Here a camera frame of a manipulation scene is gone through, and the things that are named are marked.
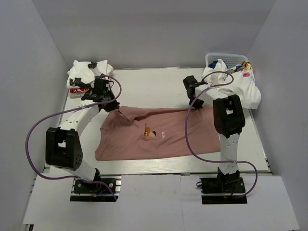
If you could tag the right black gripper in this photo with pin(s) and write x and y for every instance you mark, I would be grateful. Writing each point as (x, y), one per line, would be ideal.
(198, 105)

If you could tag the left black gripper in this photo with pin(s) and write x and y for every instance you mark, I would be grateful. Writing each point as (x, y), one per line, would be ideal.
(113, 106)

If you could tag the pink t shirt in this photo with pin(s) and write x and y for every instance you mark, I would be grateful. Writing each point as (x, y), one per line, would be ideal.
(131, 133)

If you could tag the blue t shirt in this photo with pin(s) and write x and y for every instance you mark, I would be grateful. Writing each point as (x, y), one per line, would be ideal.
(213, 64)

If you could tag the white printed t shirt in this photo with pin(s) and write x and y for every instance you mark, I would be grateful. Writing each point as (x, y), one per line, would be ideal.
(239, 83)

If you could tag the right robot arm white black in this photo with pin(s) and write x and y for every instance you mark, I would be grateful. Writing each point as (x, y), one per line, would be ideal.
(229, 120)

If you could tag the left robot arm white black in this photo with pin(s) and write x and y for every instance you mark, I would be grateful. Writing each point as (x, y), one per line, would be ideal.
(63, 146)

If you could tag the folded red white t shirt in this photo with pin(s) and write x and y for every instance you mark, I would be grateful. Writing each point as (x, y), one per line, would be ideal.
(78, 91)

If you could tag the folded white black t shirt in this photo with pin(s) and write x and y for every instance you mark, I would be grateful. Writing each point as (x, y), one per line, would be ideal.
(83, 74)

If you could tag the white plastic basket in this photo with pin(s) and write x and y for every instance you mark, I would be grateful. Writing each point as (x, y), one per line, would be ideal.
(233, 62)

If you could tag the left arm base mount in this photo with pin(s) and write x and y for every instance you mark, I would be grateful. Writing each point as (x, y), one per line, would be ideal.
(85, 192)

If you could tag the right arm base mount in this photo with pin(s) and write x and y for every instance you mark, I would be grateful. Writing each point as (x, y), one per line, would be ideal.
(213, 194)

